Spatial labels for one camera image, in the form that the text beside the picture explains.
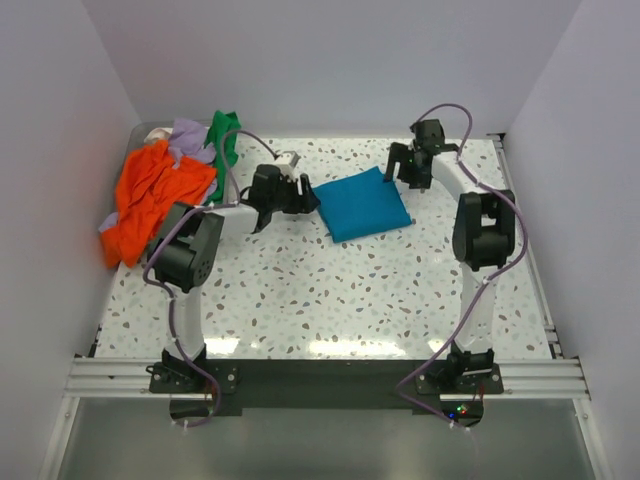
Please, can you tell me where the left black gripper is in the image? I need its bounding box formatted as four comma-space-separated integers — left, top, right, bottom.
268, 175, 320, 215

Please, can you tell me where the blue t shirt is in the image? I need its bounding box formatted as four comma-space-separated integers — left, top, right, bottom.
313, 167, 411, 243

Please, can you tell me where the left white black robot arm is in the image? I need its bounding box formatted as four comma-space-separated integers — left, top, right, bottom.
143, 163, 320, 392

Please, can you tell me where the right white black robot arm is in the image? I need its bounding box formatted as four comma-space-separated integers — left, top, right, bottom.
384, 119, 516, 393

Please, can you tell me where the green t shirt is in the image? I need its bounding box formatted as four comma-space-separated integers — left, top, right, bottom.
201, 110, 241, 205

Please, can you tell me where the lilac t shirt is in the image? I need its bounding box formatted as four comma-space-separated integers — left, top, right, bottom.
98, 117, 219, 234

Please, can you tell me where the orange t shirt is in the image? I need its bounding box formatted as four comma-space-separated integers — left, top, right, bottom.
99, 140, 217, 268

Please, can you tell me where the pale pink t shirt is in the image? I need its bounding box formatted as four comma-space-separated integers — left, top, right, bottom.
143, 127, 173, 145

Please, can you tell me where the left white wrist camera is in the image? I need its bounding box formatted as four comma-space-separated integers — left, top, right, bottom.
274, 151, 300, 182

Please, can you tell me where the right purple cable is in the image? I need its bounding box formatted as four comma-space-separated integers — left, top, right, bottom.
395, 103, 530, 426

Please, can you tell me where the purple cable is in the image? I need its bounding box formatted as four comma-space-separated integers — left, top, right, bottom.
395, 103, 530, 426
142, 129, 281, 427

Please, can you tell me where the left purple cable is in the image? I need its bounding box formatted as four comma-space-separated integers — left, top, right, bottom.
142, 129, 281, 427

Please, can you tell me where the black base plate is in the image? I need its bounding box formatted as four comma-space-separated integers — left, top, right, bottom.
146, 356, 504, 421

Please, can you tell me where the aluminium frame rail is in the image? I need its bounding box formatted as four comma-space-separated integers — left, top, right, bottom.
63, 358, 591, 400

